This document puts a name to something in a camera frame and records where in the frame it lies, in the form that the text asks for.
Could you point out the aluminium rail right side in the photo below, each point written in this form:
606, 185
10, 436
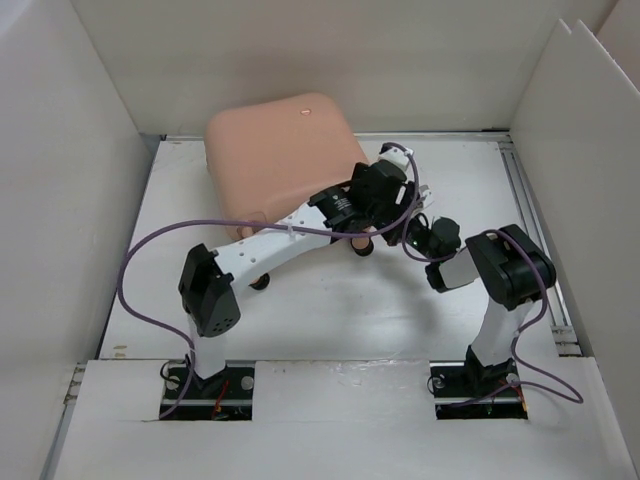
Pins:
562, 328

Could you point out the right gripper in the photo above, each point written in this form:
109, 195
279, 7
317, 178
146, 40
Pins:
415, 218

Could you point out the aluminium rail back side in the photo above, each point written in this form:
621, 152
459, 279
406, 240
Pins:
498, 136

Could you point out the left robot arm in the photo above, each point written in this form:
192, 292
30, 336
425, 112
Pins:
376, 196

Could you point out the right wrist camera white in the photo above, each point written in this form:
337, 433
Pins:
426, 196

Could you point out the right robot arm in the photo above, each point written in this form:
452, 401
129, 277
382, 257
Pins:
514, 271

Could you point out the aluminium rail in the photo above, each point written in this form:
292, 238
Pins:
562, 328
498, 136

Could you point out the pink hardshell suitcase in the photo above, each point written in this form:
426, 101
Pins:
267, 160

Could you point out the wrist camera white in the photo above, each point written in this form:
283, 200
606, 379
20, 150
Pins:
396, 154
426, 196

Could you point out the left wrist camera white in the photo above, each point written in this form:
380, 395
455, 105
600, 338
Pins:
396, 154

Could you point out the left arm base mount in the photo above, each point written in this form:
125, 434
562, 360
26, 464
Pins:
226, 397

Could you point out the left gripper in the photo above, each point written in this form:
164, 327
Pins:
396, 210

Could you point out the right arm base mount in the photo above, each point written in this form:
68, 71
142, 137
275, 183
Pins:
458, 396

